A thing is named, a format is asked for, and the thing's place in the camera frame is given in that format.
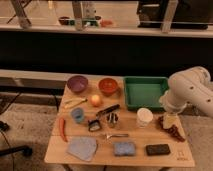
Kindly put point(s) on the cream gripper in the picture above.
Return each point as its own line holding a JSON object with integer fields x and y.
{"x": 169, "y": 119}

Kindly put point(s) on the black eraser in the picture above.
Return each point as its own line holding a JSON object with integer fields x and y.
{"x": 157, "y": 149}

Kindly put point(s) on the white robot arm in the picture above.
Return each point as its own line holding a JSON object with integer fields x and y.
{"x": 187, "y": 86}

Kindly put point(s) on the red bowl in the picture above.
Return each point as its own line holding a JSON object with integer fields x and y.
{"x": 108, "y": 86}

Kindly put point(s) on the purple bowl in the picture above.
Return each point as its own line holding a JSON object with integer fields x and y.
{"x": 77, "y": 83}

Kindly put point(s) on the dark red grapes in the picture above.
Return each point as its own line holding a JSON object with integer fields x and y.
{"x": 172, "y": 131}

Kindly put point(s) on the white paper cup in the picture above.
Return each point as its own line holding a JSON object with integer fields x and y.
{"x": 144, "y": 117}

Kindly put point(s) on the green plastic tray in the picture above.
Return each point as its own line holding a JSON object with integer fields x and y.
{"x": 144, "y": 91}

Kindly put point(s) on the blue sponge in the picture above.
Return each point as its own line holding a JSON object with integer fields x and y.
{"x": 124, "y": 149}

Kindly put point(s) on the silver fork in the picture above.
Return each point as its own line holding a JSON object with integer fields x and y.
{"x": 108, "y": 136}

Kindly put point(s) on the orange peach fruit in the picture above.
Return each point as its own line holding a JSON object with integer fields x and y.
{"x": 95, "y": 100}

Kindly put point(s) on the small black tape dispenser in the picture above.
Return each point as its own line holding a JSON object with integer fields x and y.
{"x": 94, "y": 125}

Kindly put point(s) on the wooden table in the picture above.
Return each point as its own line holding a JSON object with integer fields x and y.
{"x": 180, "y": 155}

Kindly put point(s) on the blue grey cloth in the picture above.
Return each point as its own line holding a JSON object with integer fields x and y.
{"x": 82, "y": 147}

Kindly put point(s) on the blue small cup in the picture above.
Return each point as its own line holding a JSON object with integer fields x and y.
{"x": 78, "y": 115}

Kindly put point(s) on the banana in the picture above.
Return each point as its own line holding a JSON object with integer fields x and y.
{"x": 74, "y": 101}

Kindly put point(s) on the red chili pepper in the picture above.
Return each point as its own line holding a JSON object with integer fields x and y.
{"x": 62, "y": 129}

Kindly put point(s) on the black office chair base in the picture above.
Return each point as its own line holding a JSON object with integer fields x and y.
{"x": 24, "y": 149}

